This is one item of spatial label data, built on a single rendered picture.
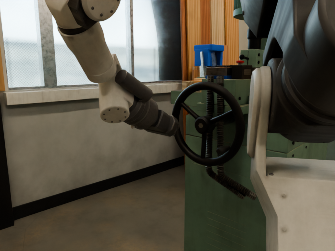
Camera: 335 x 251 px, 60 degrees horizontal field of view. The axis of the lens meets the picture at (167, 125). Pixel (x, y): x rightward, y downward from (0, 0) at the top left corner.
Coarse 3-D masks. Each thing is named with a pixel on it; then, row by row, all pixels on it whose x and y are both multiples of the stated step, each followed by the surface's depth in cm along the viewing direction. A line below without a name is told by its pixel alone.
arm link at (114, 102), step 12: (120, 72) 64; (108, 84) 65; (120, 84) 63; (132, 84) 64; (108, 96) 63; (120, 96) 64; (132, 96) 68; (144, 96) 68; (108, 108) 62; (120, 108) 63; (132, 108) 69; (144, 108) 70; (108, 120) 65; (120, 120) 66; (132, 120) 70
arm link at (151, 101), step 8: (152, 104) 73; (152, 112) 72; (160, 112) 76; (144, 120) 72; (152, 120) 73; (160, 120) 75; (168, 120) 78; (176, 120) 79; (136, 128) 76; (144, 128) 74; (152, 128) 78; (160, 128) 76; (168, 128) 77; (176, 128) 78
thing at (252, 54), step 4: (240, 52) 117; (244, 52) 116; (248, 52) 115; (252, 52) 114; (256, 52) 113; (260, 52) 115; (248, 56) 115; (252, 56) 114; (256, 56) 113; (260, 56) 116; (244, 60) 116; (248, 60) 115; (252, 60) 114; (256, 60) 114; (260, 60) 116; (244, 64) 117; (248, 64) 116; (252, 64) 115; (256, 64) 114; (260, 64) 117; (252, 68) 119
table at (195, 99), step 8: (176, 96) 128; (192, 96) 122; (200, 96) 119; (248, 96) 105; (192, 104) 123; (200, 104) 108; (248, 104) 104; (216, 112) 104; (224, 112) 102; (248, 112) 103
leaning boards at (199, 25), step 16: (192, 0) 261; (208, 0) 281; (224, 0) 299; (192, 16) 263; (208, 16) 283; (224, 16) 301; (192, 32) 265; (208, 32) 285; (224, 32) 304; (192, 48) 267; (224, 48) 290; (192, 64) 269; (224, 64) 293
